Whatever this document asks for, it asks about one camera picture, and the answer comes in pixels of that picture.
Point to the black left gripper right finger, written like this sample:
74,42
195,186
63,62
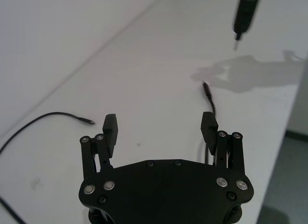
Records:
209,132

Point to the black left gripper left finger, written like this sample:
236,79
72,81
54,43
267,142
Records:
110,135

